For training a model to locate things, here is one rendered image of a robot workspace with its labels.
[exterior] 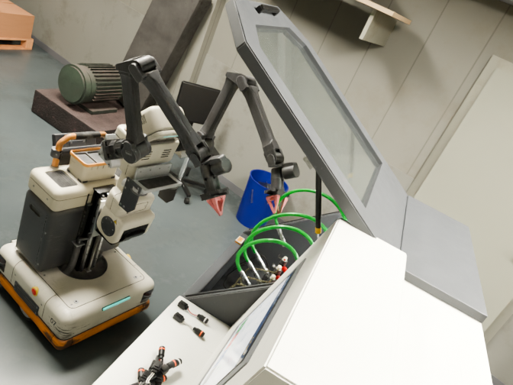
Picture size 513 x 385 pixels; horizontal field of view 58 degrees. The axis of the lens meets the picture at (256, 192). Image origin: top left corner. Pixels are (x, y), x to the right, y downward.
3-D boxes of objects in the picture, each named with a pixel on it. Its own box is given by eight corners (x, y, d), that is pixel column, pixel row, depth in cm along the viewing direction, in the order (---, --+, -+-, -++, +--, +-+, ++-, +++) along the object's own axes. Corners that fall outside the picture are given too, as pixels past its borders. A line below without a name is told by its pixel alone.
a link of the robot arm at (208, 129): (240, 66, 217) (227, 63, 209) (259, 81, 211) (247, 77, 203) (200, 146, 234) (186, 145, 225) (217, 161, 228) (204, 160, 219)
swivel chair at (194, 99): (217, 196, 455) (253, 110, 415) (176, 209, 404) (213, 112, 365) (174, 165, 477) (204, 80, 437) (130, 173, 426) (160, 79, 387)
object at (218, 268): (230, 257, 233) (242, 232, 227) (238, 261, 232) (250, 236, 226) (169, 325, 178) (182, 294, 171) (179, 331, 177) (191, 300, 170)
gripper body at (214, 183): (220, 194, 172) (214, 175, 172) (200, 199, 178) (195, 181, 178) (230, 191, 177) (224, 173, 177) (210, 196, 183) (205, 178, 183)
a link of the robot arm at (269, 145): (247, 83, 216) (233, 79, 207) (256, 76, 213) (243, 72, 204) (278, 166, 208) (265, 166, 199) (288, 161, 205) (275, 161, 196)
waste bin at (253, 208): (279, 230, 446) (301, 187, 425) (256, 240, 414) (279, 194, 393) (247, 205, 463) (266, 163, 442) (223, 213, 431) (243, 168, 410)
